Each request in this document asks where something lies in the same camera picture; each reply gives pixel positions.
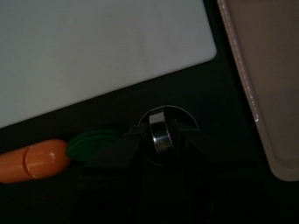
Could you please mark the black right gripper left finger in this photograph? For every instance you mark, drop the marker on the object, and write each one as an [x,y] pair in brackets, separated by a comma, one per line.
[112,163]

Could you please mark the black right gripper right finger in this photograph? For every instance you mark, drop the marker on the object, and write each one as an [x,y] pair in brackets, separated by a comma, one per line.
[206,166]

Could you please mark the round metal cookie cutter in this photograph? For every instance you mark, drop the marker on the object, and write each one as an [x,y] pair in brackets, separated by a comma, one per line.
[162,137]

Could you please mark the orange toy carrot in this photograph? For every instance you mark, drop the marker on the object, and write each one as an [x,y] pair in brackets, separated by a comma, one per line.
[39,162]

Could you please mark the beige plastic tray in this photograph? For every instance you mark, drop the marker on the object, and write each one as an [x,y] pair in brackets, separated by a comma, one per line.
[268,81]

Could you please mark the white cutting board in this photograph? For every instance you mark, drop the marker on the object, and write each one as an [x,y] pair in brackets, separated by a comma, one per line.
[94,52]

